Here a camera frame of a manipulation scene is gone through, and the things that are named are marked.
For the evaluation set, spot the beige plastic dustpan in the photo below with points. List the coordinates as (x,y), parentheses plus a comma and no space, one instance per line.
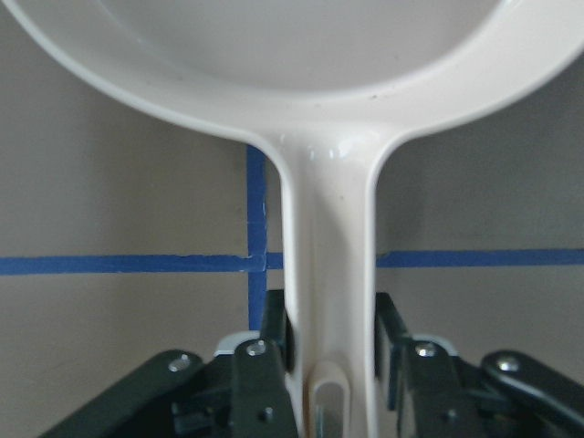
(327,90)

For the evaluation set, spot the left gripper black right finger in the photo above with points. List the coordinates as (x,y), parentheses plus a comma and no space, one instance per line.
(418,377)

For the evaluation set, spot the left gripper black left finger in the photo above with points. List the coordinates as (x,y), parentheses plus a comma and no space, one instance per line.
(260,402)

